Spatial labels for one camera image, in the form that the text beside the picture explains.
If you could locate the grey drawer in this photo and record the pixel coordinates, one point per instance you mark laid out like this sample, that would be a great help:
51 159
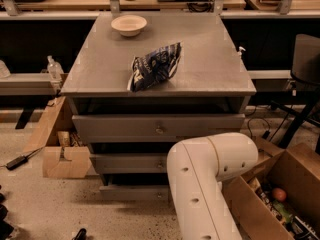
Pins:
119 163
153 128
132 193

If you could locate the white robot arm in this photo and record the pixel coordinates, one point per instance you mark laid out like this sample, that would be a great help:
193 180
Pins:
196 168

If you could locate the grey drawer cabinet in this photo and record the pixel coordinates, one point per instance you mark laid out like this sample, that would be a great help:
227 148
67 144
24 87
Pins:
210 79

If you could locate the blue chip bag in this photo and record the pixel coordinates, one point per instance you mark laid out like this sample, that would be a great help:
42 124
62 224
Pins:
155 67

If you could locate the white bowl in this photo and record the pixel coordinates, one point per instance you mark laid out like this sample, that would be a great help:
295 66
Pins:
129 25

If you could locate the white pump dispenser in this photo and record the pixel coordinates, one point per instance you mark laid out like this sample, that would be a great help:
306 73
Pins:
241 51

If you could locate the cardboard box left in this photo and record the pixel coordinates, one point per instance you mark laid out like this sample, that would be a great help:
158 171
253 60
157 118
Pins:
57 162

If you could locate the clear plastic bottle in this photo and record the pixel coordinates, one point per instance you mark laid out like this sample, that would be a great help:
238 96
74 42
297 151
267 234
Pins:
54 68

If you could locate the red apple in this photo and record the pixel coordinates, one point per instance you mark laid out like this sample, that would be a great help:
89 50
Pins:
279 194

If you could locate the large cardboard box right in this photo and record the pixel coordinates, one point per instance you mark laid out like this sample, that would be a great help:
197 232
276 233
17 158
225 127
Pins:
297 171

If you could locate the black stool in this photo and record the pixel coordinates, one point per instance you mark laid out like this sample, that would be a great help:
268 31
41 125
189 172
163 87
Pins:
306 70

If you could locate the green packet in box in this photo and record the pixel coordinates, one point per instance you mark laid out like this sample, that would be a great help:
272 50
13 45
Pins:
288 217

